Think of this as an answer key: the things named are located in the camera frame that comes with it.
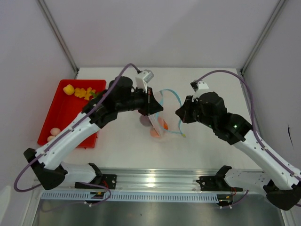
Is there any aluminium table edge rail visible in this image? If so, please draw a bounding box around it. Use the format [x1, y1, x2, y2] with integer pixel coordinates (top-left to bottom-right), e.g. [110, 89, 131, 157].
[32, 167, 289, 195]

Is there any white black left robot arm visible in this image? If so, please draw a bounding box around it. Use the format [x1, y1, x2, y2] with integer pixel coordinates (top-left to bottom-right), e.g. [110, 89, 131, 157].
[24, 74, 163, 190]

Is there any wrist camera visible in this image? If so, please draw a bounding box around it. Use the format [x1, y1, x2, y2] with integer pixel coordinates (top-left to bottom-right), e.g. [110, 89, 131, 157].
[190, 80, 209, 102]
[135, 69, 154, 93]

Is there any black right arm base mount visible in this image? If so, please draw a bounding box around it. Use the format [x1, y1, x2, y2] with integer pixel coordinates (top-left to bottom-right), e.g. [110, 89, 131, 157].
[196, 176, 243, 192]

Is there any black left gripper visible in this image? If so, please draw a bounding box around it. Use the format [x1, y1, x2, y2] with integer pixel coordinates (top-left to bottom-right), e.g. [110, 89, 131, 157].
[119, 86, 164, 116]

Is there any orange toy carrot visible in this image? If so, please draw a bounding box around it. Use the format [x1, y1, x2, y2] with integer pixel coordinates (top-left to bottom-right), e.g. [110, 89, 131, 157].
[163, 122, 168, 130]

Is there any purple toy onion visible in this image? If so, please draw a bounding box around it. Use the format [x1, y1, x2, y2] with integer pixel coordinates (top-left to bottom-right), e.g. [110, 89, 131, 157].
[139, 115, 151, 127]

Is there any white toy mushroom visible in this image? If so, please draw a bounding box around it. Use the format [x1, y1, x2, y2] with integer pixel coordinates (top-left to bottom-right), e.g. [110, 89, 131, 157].
[47, 135, 55, 142]

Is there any red plastic tray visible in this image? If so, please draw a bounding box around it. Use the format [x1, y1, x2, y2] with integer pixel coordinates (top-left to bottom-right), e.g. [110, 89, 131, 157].
[37, 80, 106, 145]

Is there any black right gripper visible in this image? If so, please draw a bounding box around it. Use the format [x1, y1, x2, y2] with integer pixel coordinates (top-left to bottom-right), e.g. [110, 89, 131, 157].
[175, 95, 214, 128]

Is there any yellow toy ginger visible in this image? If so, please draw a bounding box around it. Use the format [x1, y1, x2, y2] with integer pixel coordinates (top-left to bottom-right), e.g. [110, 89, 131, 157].
[74, 87, 96, 101]

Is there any clear zip top bag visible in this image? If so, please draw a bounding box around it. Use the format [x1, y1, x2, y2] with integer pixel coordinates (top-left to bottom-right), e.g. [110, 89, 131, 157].
[149, 89, 186, 141]

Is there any orange toy pumpkin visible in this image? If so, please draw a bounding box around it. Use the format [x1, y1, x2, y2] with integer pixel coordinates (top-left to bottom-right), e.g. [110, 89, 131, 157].
[150, 122, 166, 138]

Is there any pink toy egg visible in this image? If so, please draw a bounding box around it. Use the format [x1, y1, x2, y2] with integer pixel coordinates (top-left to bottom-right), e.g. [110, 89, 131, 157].
[50, 128, 61, 136]

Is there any white slotted cable duct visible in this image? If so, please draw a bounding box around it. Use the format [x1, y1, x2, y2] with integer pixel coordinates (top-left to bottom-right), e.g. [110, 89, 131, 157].
[41, 191, 219, 203]

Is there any right aluminium frame post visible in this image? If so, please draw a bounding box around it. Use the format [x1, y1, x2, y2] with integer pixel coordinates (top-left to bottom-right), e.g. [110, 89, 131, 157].
[239, 0, 288, 76]

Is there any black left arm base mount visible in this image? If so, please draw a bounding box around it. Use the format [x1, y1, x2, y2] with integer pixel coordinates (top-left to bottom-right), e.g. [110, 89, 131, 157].
[75, 174, 117, 190]

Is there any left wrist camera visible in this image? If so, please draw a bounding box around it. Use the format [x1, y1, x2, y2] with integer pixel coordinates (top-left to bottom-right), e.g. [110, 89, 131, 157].
[135, 69, 154, 93]

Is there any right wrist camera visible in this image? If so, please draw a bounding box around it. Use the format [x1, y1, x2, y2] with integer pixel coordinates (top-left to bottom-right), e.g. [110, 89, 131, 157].
[190, 80, 209, 102]

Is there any left aluminium frame post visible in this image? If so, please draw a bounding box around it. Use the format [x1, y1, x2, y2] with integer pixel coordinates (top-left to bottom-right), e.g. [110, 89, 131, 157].
[36, 0, 79, 79]

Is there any white toy radish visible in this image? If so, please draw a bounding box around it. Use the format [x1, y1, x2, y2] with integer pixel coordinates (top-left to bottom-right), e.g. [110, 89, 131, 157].
[90, 91, 103, 99]

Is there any yellow toy pepper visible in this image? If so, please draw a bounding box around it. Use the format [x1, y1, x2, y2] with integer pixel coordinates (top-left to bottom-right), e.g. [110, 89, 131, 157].
[63, 84, 75, 96]

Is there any aluminium frame post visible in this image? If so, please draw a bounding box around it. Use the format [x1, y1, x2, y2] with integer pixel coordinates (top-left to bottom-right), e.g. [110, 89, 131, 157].
[36, 0, 79, 79]
[239, 0, 288, 76]

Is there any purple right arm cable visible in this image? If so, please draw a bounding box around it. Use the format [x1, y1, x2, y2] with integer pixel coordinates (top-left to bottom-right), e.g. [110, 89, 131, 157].
[190, 70, 301, 209]

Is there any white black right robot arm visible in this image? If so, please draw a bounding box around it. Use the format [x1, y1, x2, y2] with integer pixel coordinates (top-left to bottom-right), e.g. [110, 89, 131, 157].
[175, 92, 301, 210]

